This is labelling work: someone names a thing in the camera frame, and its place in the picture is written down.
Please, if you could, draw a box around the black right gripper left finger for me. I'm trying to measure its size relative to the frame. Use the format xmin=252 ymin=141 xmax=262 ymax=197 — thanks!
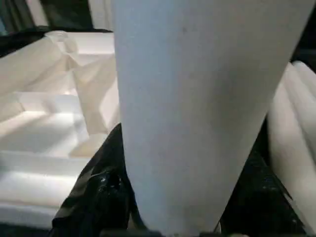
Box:
xmin=51 ymin=123 xmax=149 ymax=237

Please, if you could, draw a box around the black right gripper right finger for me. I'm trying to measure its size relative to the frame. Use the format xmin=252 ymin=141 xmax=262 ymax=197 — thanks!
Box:
xmin=217 ymin=145 xmax=307 ymax=237

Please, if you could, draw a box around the white plastic table top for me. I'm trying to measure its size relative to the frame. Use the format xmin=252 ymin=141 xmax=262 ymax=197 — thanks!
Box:
xmin=0 ymin=31 xmax=124 ymax=230

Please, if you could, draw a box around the black plastic mat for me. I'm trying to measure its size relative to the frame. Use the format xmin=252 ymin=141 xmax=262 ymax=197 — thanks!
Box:
xmin=0 ymin=26 xmax=316 ymax=237

